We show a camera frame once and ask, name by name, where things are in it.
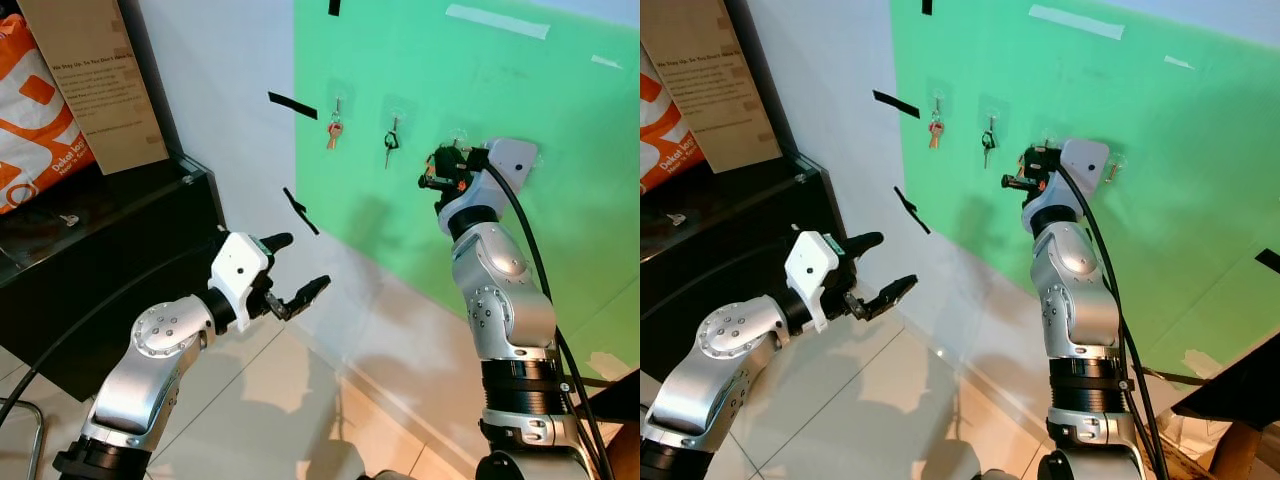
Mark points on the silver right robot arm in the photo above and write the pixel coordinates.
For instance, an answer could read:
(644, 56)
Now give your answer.
(1085, 300)
(505, 300)

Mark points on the black key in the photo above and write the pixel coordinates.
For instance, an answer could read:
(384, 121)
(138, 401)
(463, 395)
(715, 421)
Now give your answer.
(988, 143)
(391, 142)

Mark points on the copper red key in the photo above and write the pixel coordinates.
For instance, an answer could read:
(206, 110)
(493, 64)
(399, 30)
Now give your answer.
(935, 131)
(334, 133)

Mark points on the black cabinet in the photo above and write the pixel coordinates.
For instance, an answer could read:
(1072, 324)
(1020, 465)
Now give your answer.
(720, 250)
(110, 260)

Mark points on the long white tape strip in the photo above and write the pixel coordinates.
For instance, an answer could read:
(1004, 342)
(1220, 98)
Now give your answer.
(1076, 21)
(497, 21)

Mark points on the short white tape strip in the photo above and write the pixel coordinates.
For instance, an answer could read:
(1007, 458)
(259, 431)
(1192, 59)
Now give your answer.
(1178, 62)
(605, 62)

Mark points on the small silver key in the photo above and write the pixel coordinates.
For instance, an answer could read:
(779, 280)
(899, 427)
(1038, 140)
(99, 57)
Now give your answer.
(677, 218)
(68, 219)

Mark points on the orange white shopping bag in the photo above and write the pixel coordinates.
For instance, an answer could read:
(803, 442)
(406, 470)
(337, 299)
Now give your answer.
(35, 120)
(665, 140)

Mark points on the brown cardboard box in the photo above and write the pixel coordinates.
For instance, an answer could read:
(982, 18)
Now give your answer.
(95, 80)
(715, 80)

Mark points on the dark table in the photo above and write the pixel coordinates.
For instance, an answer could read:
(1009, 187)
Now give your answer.
(625, 400)
(1240, 395)

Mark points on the brown cardboard piece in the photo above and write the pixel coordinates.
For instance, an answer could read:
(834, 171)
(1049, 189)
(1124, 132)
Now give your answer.
(1250, 455)

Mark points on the clear adhesive wall hook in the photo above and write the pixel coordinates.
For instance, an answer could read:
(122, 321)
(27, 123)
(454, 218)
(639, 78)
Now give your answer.
(459, 134)
(396, 110)
(992, 118)
(339, 102)
(938, 101)
(1118, 160)

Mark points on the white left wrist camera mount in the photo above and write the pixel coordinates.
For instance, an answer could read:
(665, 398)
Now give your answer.
(240, 265)
(805, 265)

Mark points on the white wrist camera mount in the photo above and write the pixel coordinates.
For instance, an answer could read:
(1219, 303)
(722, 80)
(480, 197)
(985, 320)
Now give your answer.
(240, 265)
(805, 265)
(512, 160)
(1085, 160)

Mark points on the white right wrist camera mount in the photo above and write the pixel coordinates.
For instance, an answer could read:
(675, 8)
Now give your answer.
(512, 160)
(1085, 160)

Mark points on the green wall sheet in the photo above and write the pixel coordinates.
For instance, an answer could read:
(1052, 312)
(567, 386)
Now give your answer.
(1180, 110)
(500, 80)

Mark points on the grey metal tube frame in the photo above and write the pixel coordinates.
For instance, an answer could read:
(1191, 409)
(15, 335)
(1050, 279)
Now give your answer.
(38, 430)

